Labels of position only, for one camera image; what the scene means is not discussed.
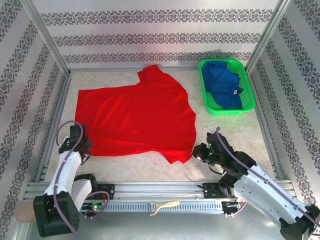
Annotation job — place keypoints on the green plastic basket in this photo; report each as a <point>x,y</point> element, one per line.
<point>207,102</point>

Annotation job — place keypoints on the aluminium frame post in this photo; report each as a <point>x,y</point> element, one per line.
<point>47,35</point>
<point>271,35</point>

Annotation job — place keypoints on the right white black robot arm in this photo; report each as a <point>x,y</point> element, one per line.
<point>270,190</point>

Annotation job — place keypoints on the pink round object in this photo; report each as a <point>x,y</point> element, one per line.
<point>25,212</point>

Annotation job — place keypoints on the beige peeler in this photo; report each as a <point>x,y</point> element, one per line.
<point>167,204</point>

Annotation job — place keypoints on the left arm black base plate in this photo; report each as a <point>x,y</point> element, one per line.
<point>107,191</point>

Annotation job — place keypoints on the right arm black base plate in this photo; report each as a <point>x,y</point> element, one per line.
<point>211,191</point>

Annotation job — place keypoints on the circuit board with green light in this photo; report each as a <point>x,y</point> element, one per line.
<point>93,206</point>

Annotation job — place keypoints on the aluminium mounting rail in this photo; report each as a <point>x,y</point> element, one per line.
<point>160,190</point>

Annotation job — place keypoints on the red t-shirt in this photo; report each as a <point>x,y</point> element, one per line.
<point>137,117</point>

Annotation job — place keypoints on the blue t-shirt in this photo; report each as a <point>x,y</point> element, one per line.
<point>222,82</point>

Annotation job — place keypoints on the circuit board with white plugs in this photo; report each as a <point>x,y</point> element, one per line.
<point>230,205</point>

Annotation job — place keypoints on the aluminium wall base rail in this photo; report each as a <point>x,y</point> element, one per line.
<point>100,68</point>

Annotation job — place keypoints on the aluminium side rail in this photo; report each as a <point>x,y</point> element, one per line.
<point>265,130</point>
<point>59,107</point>

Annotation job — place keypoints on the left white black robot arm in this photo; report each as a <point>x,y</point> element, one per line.
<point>67,170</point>

